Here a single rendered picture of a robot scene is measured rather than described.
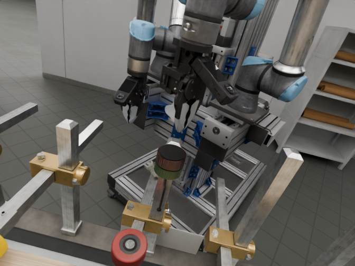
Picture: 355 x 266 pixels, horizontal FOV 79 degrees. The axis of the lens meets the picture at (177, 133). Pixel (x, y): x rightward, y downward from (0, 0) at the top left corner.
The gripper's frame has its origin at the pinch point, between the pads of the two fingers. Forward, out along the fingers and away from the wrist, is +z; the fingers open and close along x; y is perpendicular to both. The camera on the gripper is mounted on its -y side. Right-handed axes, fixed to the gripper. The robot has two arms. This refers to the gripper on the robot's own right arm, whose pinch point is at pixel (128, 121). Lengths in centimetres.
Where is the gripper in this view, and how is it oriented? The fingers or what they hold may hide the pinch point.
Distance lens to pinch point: 86.0
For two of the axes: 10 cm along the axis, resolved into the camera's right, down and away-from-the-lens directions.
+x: -9.3, -3.4, 1.3
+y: 2.9, -4.6, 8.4
